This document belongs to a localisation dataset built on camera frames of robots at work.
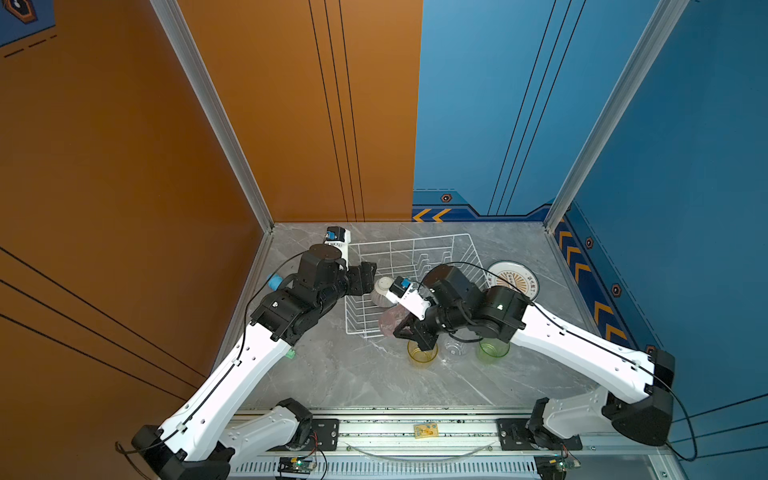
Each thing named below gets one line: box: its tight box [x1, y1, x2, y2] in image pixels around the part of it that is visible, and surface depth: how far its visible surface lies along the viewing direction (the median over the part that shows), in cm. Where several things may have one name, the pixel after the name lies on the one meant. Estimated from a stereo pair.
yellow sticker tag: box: [414, 423, 439, 439], surface depth 75 cm
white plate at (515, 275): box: [486, 260, 539, 301], surface depth 104 cm
